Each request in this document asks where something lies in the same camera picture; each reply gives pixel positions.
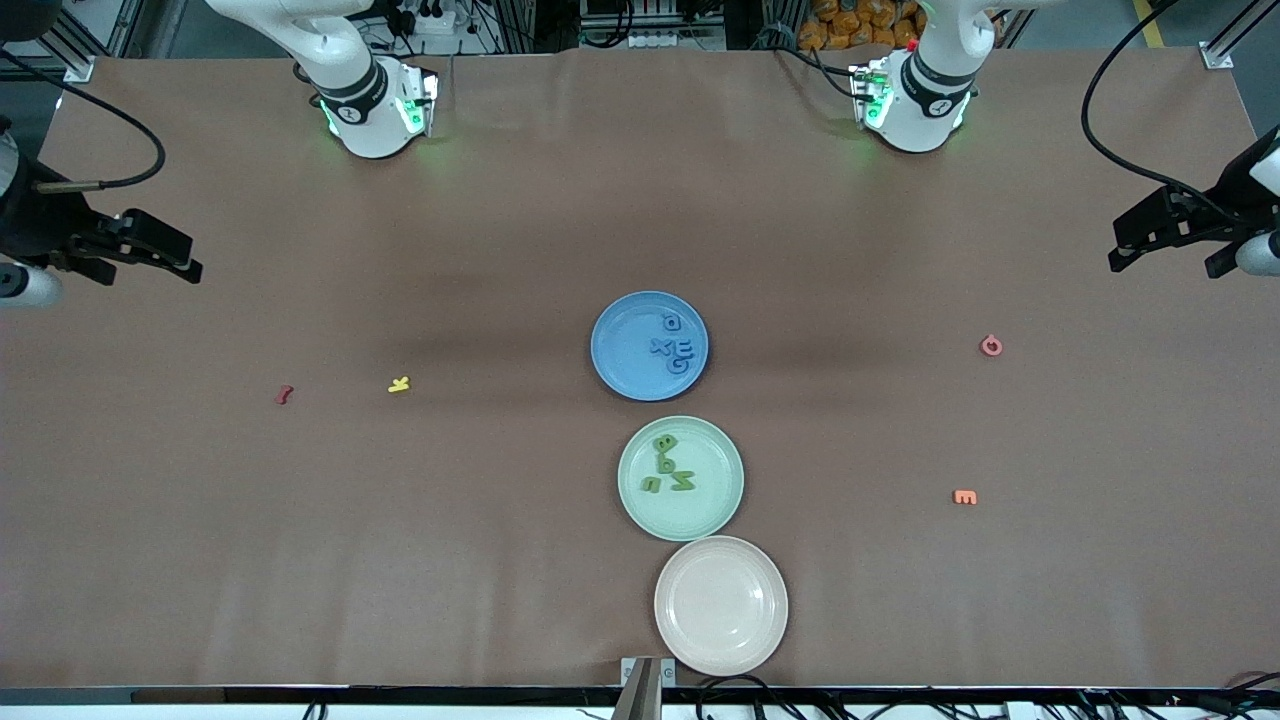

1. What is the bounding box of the blue round plate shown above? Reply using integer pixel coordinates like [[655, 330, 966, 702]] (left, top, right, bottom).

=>
[[590, 290, 710, 403]]

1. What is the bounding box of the aluminium frame profile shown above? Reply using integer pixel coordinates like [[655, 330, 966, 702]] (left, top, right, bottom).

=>
[[1200, 0, 1280, 69], [20, 0, 96, 83]]

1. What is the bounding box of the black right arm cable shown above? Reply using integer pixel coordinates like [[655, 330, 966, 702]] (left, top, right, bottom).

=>
[[0, 48, 168, 193]]

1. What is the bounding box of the bag of orange items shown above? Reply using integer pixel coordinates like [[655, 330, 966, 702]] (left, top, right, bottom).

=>
[[800, 0, 926, 51]]

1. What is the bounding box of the cream round plate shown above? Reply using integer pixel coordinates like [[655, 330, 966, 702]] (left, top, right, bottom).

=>
[[654, 535, 790, 677]]

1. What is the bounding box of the white power strip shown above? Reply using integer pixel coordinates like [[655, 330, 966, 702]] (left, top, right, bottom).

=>
[[625, 28, 726, 49]]

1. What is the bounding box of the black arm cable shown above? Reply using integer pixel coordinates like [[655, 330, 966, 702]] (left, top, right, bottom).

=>
[[1080, 0, 1246, 223], [0, 48, 168, 193]]

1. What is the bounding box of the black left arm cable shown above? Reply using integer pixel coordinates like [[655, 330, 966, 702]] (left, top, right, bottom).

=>
[[1080, 0, 1246, 223]]

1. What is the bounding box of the pale green round plate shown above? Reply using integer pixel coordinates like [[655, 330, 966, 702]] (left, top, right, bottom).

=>
[[617, 415, 746, 543]]

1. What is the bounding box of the grey metal bracket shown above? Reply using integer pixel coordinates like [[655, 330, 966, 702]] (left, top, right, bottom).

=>
[[620, 655, 677, 720]]

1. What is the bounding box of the brown table mat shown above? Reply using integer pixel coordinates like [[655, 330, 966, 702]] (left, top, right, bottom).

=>
[[0, 45, 1280, 691]]

